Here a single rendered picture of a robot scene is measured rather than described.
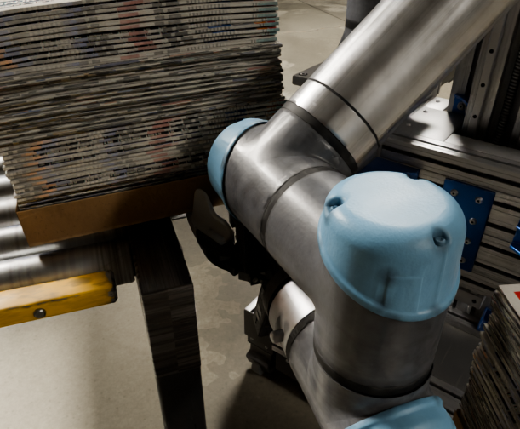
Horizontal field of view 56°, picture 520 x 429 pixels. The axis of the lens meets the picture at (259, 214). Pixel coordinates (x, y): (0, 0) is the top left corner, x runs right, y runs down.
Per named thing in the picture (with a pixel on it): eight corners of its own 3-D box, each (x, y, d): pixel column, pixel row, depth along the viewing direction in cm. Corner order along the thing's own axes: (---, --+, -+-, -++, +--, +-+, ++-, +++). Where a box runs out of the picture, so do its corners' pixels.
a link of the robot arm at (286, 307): (368, 356, 41) (277, 383, 39) (342, 318, 45) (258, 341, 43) (378, 288, 37) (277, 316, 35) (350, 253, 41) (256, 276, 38)
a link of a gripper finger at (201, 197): (185, 168, 54) (244, 197, 49) (190, 213, 58) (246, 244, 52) (162, 179, 52) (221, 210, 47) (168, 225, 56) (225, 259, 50)
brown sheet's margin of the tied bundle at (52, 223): (289, 191, 57) (288, 157, 55) (28, 248, 50) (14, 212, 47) (246, 140, 70) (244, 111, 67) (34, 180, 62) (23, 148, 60)
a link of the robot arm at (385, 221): (261, 160, 29) (262, 297, 35) (388, 266, 21) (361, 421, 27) (367, 133, 32) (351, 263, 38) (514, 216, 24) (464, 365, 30)
